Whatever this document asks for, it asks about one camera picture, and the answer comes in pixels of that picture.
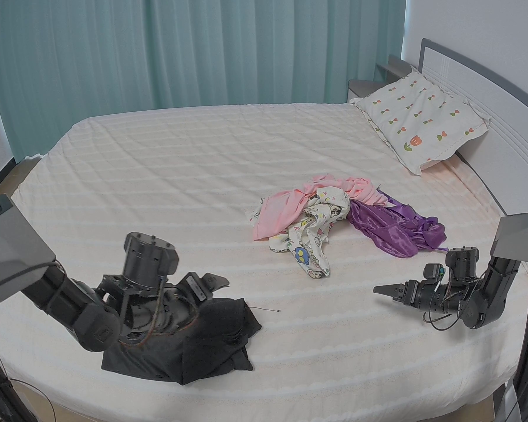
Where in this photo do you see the grey bedside table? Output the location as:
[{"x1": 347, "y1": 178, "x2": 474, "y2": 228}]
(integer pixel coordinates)
[{"x1": 348, "y1": 55, "x2": 419, "y2": 103}]

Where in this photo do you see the pink garment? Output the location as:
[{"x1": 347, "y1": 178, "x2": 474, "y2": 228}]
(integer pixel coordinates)
[{"x1": 252, "y1": 173, "x2": 390, "y2": 241}]

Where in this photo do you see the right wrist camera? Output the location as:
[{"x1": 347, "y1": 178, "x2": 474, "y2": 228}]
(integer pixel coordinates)
[{"x1": 424, "y1": 263, "x2": 447, "y2": 284}]

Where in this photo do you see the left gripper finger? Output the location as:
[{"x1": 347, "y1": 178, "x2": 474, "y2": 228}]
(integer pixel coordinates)
[{"x1": 201, "y1": 273, "x2": 230, "y2": 292}]

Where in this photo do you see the bed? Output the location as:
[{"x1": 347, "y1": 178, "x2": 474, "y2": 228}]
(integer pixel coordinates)
[{"x1": 0, "y1": 38, "x2": 528, "y2": 412}]

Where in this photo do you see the blue-green curtain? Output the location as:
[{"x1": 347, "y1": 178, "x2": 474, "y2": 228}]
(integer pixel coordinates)
[{"x1": 0, "y1": 0, "x2": 409, "y2": 162}]

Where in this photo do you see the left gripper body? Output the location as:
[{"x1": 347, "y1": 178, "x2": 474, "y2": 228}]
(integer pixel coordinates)
[{"x1": 172, "y1": 272, "x2": 215, "y2": 321}]

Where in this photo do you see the black T-shirt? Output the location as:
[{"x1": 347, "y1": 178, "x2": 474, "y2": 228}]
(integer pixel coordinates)
[{"x1": 101, "y1": 296, "x2": 282, "y2": 386}]

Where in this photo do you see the white printed pillow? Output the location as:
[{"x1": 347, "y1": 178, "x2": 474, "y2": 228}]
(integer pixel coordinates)
[{"x1": 350, "y1": 69, "x2": 492, "y2": 176}]

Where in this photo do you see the white printed garment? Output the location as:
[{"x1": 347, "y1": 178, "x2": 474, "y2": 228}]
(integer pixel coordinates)
[{"x1": 246, "y1": 186, "x2": 352, "y2": 280}]

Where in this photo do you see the purple garment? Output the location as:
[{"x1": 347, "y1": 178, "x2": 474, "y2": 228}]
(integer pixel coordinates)
[{"x1": 347, "y1": 186, "x2": 449, "y2": 259}]

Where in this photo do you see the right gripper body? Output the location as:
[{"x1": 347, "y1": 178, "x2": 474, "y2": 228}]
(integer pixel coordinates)
[{"x1": 402, "y1": 279, "x2": 447, "y2": 314}]

